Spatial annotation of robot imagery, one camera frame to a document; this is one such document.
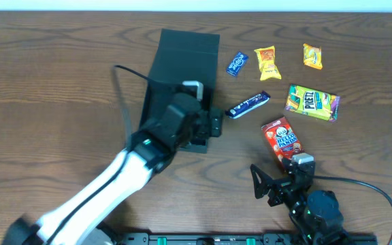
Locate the dark blue Oreo packet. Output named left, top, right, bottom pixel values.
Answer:
left=225, top=91, right=271, bottom=119

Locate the red Hello Panda box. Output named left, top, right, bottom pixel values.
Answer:
left=261, top=117, right=304, bottom=162

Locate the black gift box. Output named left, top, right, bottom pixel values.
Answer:
left=139, top=29, right=223, bottom=153

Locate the yellow sandwich cracker packet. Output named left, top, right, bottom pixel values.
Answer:
left=254, top=46, right=282, bottom=81

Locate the green Pretz snack box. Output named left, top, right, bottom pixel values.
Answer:
left=284, top=84, right=340, bottom=122

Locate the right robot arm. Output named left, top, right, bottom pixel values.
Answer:
left=250, top=159, right=355, bottom=244

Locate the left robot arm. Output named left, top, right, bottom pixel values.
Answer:
left=3, top=93, right=223, bottom=244

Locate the blue Eclipse mint tin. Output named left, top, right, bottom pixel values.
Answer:
left=226, top=52, right=248, bottom=77

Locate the small yellow orange snack packet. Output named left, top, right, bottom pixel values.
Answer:
left=303, top=44, right=323, bottom=69

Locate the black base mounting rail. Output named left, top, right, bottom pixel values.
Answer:
left=115, top=233, right=308, bottom=245

